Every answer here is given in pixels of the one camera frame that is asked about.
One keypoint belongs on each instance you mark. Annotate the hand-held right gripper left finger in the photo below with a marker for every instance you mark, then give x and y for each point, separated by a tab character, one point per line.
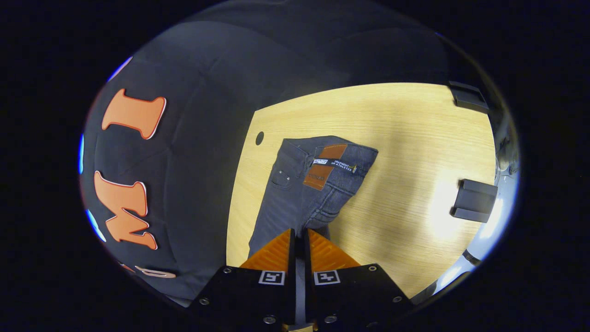
258	299

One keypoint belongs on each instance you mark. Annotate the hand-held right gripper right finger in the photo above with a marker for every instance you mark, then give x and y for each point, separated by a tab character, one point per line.
350	299

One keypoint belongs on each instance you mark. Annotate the dark grey jeans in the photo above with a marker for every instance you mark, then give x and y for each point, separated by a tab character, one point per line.
295	198

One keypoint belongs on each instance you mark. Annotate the black table clamp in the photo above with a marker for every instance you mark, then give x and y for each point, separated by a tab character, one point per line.
468	97
474	200

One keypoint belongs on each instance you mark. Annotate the black backdrop cloth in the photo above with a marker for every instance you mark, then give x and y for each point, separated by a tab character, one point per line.
193	138

